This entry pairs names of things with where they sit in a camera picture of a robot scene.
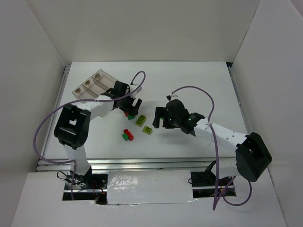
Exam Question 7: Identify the green lego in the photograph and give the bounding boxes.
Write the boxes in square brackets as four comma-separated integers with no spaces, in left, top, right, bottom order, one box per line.
[127,115,136,120]

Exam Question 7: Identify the lime long lego brick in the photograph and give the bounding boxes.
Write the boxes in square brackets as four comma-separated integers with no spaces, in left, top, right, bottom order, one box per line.
[135,114,146,127]

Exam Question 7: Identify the lime square lego brick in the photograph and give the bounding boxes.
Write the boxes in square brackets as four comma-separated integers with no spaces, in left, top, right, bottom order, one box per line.
[142,126,152,135]

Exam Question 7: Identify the red long lego brick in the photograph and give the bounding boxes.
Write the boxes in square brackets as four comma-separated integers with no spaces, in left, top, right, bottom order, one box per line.
[123,129,134,141]

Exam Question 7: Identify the green square lego brick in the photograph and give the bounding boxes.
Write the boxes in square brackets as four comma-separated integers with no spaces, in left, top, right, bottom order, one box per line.
[122,133,129,141]

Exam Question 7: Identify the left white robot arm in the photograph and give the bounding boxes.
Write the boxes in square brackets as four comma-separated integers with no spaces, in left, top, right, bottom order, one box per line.
[54,80,142,188]

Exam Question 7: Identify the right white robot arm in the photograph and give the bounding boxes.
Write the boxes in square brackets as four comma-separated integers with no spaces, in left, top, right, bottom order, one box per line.
[152,99,272,182]

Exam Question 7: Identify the clear bin near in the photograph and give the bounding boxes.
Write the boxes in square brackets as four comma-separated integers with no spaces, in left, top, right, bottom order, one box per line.
[72,85,98,100]

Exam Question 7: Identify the white taped cover plate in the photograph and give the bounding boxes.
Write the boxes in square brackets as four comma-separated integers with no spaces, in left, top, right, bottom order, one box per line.
[107,170,194,205]

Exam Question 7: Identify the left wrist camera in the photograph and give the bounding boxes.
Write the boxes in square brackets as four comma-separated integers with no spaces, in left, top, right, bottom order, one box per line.
[129,84,142,98]

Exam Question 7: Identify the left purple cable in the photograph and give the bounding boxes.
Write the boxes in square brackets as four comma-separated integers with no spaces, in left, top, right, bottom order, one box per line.
[34,70,146,201]

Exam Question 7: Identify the aluminium front rail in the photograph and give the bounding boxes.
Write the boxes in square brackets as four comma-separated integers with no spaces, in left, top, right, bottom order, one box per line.
[36,157,237,171]

